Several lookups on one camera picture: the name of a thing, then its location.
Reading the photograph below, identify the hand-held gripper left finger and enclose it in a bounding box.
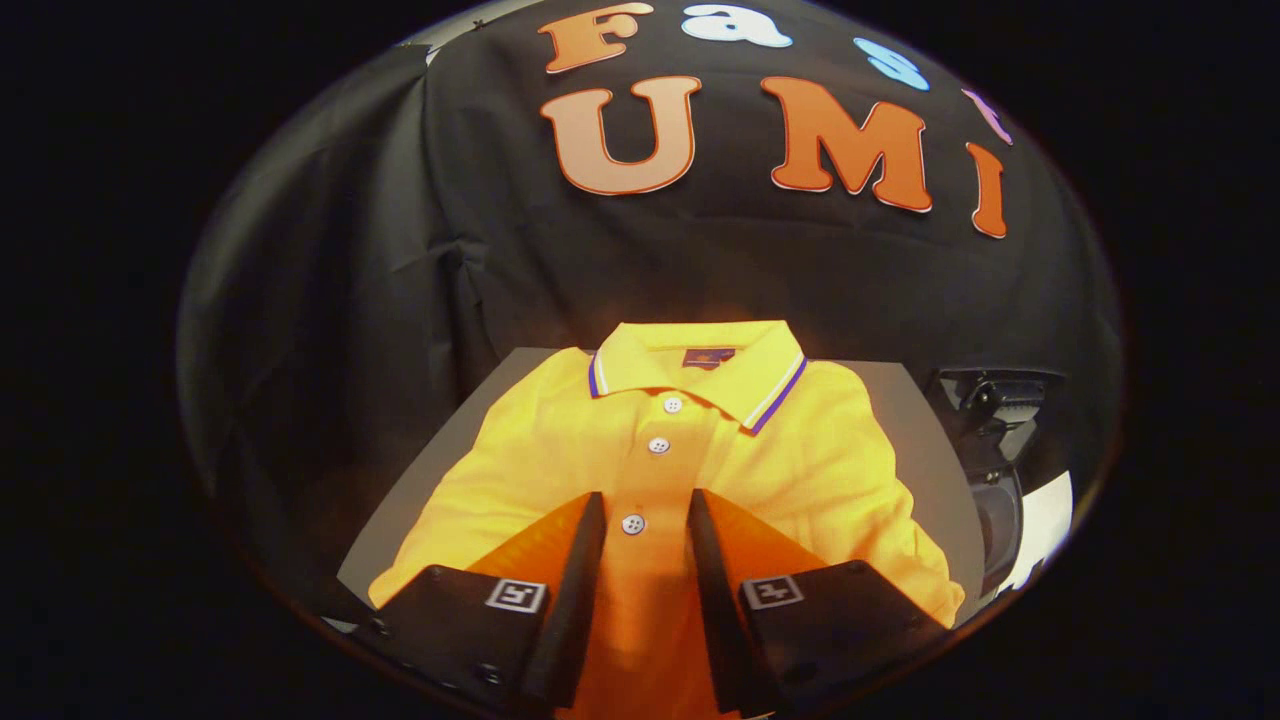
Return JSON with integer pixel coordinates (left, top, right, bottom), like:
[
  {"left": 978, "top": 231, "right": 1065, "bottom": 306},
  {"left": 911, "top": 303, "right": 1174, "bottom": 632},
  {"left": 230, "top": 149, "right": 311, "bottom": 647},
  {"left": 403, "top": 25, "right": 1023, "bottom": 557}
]
[{"left": 348, "top": 490, "right": 608, "bottom": 713}]

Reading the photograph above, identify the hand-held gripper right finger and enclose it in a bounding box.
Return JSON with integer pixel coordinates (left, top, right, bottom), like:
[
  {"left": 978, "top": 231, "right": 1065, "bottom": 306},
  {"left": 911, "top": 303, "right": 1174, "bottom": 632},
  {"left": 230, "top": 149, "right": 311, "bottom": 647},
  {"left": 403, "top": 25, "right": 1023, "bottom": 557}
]
[{"left": 686, "top": 488, "right": 951, "bottom": 716}]

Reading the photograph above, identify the yellow polo shirt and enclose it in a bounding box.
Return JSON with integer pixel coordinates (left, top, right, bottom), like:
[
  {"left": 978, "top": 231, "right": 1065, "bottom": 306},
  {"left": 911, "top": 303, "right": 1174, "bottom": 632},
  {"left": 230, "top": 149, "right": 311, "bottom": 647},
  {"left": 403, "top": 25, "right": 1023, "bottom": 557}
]
[{"left": 368, "top": 320, "right": 966, "bottom": 720}]

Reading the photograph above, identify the dark glass washing machine lid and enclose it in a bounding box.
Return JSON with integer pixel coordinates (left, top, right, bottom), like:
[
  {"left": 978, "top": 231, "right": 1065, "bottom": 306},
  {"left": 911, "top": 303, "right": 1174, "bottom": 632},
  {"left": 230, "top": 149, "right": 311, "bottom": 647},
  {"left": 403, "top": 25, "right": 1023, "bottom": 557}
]
[{"left": 925, "top": 367, "right": 1066, "bottom": 476}]

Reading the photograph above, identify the grey table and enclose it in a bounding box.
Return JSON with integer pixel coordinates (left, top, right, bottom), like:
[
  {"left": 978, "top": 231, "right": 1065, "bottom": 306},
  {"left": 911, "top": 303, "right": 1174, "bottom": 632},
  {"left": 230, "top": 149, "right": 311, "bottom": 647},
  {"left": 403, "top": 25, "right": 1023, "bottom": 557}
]
[{"left": 335, "top": 345, "right": 986, "bottom": 626}]

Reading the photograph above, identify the white flat board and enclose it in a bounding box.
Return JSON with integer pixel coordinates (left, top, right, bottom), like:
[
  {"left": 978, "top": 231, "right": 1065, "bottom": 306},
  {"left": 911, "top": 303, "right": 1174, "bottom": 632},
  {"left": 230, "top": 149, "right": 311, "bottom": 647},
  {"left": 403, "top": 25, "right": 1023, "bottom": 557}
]
[{"left": 1000, "top": 470, "right": 1074, "bottom": 591}]

